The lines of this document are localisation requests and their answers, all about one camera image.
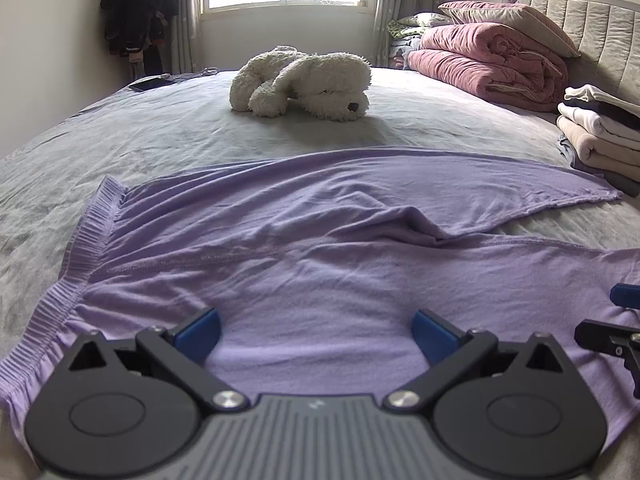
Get beige folded garment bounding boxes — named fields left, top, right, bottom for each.
left=556, top=116, right=640, bottom=183

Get white plush dog toy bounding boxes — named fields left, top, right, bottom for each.
left=229, top=45, right=373, bottom=122

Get pink and beige pillow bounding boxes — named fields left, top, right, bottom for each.
left=437, top=0, right=582, bottom=58

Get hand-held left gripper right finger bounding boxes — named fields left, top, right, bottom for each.
left=382, top=308, right=566, bottom=415

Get purple pants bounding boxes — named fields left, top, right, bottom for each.
left=0, top=146, right=640, bottom=453

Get white folded garment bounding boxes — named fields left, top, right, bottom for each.
left=557, top=102, right=640, bottom=148

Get dark hanging clothes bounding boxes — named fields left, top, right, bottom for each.
left=100, top=0, right=180, bottom=61

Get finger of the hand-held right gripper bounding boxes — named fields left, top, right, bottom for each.
left=610, top=282, right=640, bottom=308
left=574, top=319, right=640, bottom=356

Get black folded garment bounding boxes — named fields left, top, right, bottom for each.
left=565, top=97, right=640, bottom=128

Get green patterned pillow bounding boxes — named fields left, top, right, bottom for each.
left=386, top=11, right=453, bottom=68

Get grey quilted headboard cover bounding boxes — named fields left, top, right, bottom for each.
left=502, top=0, right=640, bottom=106

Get dark tablet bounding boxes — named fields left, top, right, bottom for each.
left=129, top=76, right=173, bottom=93

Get cream folded garment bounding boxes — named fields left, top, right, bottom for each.
left=564, top=84, right=640, bottom=111

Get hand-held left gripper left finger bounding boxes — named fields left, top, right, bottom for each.
left=67, top=306, right=251, bottom=415

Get pink folded quilt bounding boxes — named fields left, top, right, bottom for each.
left=407, top=22, right=571, bottom=111

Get grey folded garment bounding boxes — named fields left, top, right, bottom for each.
left=557, top=135, right=626, bottom=181

